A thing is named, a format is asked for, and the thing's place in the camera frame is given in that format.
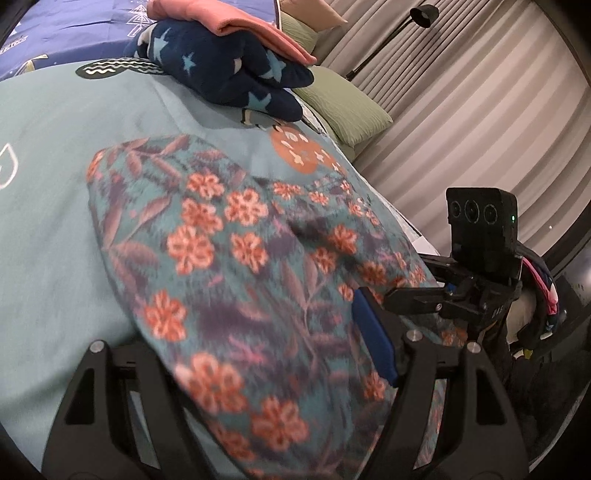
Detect teal floral fleece garment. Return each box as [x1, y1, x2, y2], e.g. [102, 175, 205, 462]
[86, 135, 435, 479]

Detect teal animal print bedcover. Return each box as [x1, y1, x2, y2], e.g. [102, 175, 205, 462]
[0, 60, 445, 467]

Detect beige pleated curtain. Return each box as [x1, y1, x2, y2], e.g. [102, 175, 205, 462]
[315, 1, 590, 254]

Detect green pillow near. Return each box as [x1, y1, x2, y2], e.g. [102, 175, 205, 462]
[294, 66, 393, 147]

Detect green pillow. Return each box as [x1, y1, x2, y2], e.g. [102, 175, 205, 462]
[280, 12, 318, 54]
[294, 66, 393, 147]

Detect black floor lamp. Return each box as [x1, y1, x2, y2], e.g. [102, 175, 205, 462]
[345, 4, 441, 80]

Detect green pillow far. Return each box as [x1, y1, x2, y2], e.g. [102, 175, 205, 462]
[280, 12, 318, 54]

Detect beige pillow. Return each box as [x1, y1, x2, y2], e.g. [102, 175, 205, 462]
[280, 0, 348, 32]

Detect navy star fleece garment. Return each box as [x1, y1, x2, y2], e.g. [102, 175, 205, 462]
[124, 19, 314, 122]

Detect pink folded garment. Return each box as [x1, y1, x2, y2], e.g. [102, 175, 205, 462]
[146, 0, 317, 66]

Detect purple tree print sheet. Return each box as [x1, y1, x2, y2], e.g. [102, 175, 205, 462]
[1, 1, 167, 79]

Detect black camera box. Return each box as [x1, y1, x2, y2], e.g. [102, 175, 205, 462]
[446, 187, 521, 284]

